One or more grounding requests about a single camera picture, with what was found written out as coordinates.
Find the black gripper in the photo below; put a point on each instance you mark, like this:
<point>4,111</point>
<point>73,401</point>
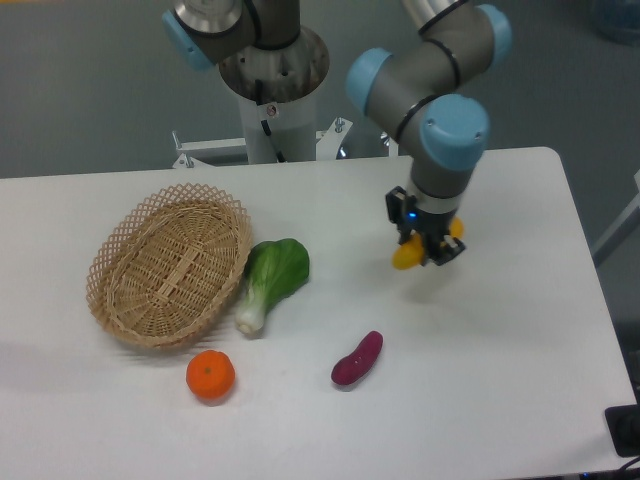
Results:
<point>405,212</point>

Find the yellow orange mango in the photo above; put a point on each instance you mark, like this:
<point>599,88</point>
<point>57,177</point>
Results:
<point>410,254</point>

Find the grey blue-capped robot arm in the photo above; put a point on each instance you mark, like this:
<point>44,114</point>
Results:
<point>274,65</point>

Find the green bok choy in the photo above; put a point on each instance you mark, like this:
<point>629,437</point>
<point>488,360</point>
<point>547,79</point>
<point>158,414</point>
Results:
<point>274,271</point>

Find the purple sweet potato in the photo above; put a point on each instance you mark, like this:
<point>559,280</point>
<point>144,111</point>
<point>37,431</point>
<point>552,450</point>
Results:
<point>351,368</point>

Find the orange tangerine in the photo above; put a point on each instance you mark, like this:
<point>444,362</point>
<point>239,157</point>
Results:
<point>210,375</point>

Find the woven wicker basket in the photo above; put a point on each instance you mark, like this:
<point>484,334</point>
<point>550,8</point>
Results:
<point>170,266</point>

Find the black device at table edge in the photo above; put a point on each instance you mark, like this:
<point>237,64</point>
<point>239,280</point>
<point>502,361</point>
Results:
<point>623,425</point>

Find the white bracket with bolt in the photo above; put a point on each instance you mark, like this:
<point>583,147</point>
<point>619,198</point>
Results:
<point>391,146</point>

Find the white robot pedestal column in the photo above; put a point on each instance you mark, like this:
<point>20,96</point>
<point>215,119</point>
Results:
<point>279,132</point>

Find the white metal base frame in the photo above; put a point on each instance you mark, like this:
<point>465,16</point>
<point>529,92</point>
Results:
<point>217,152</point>

